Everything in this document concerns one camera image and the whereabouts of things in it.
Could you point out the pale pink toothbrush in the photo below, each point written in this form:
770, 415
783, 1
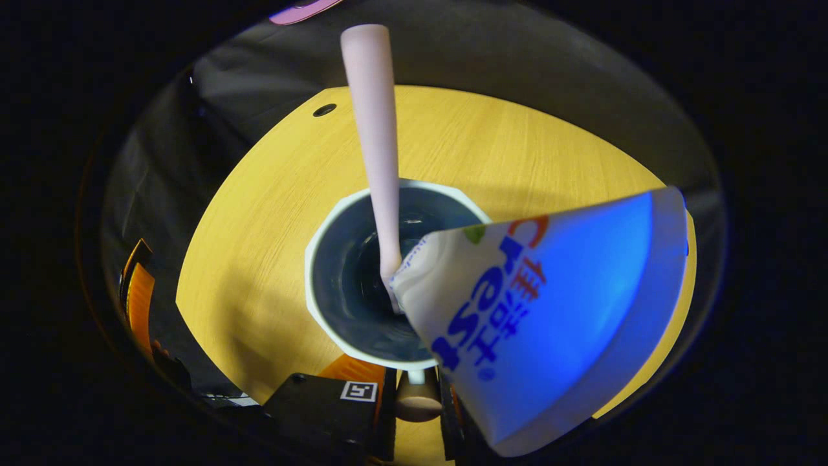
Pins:
375, 129

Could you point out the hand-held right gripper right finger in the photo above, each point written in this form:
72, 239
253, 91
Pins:
449, 421

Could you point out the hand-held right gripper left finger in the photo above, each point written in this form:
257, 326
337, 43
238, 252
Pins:
386, 421

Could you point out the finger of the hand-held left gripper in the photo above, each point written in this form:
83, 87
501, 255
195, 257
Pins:
142, 304

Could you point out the white toothpaste tube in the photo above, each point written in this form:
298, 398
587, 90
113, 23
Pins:
569, 310

